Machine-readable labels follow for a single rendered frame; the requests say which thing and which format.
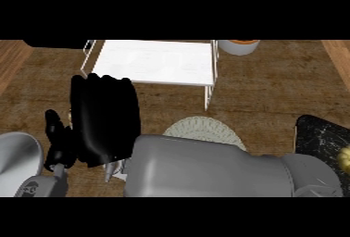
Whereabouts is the black appliance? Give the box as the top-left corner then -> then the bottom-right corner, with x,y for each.
22,39 -> 95,50

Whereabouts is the yellow round food item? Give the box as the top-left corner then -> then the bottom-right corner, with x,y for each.
336,145 -> 350,171

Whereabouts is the round pale woven placemat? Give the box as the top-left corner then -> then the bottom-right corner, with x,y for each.
162,115 -> 247,153

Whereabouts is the black marble cutting board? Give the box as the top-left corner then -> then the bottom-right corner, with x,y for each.
293,114 -> 350,198

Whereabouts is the white tiered wire shelf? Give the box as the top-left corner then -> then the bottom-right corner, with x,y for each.
79,39 -> 221,112

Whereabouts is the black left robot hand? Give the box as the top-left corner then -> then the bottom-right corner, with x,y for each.
42,108 -> 76,172

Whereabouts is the white pot with orange contents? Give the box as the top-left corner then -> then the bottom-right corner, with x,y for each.
216,39 -> 261,56

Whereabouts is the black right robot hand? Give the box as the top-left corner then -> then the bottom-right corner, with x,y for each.
69,72 -> 141,168

